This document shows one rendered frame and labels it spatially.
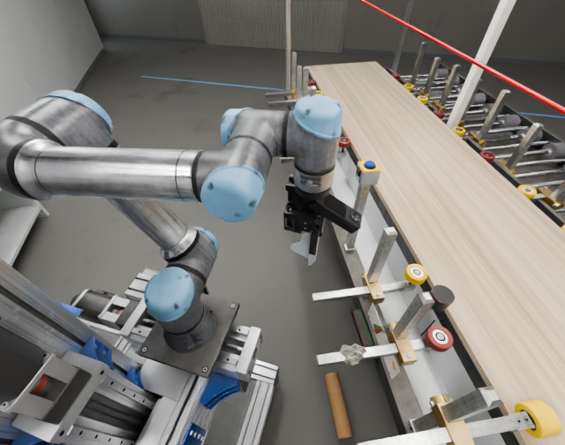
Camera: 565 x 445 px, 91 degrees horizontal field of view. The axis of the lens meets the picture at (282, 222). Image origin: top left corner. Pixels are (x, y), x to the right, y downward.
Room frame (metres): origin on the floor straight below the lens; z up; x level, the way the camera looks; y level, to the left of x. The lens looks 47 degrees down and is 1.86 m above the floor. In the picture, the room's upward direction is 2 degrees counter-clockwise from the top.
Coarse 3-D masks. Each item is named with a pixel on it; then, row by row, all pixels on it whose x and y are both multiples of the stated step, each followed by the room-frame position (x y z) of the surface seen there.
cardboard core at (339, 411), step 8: (328, 376) 0.44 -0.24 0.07; (336, 376) 0.44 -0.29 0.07; (328, 384) 0.40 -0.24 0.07; (336, 384) 0.40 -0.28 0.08; (328, 392) 0.36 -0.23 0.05; (336, 392) 0.36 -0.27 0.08; (336, 400) 0.32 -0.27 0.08; (336, 408) 0.28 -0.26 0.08; (344, 408) 0.28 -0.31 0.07; (336, 416) 0.25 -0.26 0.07; (344, 416) 0.25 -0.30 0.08; (336, 424) 0.22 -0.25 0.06; (344, 424) 0.21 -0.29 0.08; (336, 432) 0.19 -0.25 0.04; (344, 432) 0.18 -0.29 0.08
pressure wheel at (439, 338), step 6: (426, 330) 0.37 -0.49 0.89; (432, 330) 0.36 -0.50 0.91; (438, 330) 0.37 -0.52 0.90; (444, 330) 0.36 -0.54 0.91; (426, 336) 0.35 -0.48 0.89; (432, 336) 0.34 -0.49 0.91; (438, 336) 0.34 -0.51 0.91; (444, 336) 0.34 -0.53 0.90; (450, 336) 0.34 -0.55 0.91; (426, 342) 0.34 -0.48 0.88; (432, 342) 0.33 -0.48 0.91; (438, 342) 0.33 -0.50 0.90; (444, 342) 0.33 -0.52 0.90; (450, 342) 0.33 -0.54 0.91; (432, 348) 0.32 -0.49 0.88; (438, 348) 0.31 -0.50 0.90; (444, 348) 0.31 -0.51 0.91
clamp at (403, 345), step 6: (390, 324) 0.41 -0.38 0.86; (390, 336) 0.37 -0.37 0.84; (390, 342) 0.36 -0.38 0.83; (396, 342) 0.34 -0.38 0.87; (402, 342) 0.34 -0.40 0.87; (408, 342) 0.34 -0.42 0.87; (402, 348) 0.32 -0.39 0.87; (408, 348) 0.32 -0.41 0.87; (396, 354) 0.31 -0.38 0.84; (402, 354) 0.30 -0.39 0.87; (414, 354) 0.30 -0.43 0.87; (402, 360) 0.29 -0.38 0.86; (408, 360) 0.28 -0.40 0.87; (414, 360) 0.28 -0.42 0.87
